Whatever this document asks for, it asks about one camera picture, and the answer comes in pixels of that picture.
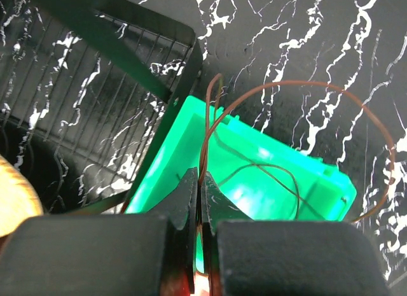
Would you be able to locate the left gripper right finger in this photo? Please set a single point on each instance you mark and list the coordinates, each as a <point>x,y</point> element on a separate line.
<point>247,257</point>

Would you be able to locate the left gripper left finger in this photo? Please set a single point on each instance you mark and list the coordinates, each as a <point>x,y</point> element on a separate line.
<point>148,253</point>

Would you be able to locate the red plastic bin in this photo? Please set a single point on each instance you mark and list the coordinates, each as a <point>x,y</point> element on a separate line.
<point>200,284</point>

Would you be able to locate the far green plastic bin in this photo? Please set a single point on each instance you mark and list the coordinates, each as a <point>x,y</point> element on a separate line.
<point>266,179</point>

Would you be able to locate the orange woven basket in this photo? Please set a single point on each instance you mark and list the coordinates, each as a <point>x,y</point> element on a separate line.
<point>19,200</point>

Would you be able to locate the black wire dish rack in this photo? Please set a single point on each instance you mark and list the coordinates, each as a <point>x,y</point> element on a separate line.
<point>75,122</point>

